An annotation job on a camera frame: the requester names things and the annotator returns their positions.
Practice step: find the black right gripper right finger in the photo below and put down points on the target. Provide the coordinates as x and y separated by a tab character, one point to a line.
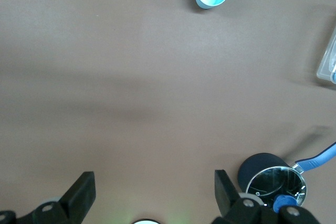
228	200

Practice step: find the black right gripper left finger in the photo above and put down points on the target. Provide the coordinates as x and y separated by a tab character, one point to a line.
76	197

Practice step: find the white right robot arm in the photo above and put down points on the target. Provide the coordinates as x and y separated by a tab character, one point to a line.
145	222

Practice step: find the brown table cover mat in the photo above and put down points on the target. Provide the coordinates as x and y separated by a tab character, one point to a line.
131	77

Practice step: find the clear plastic container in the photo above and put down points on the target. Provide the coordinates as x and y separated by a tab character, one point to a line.
328	64

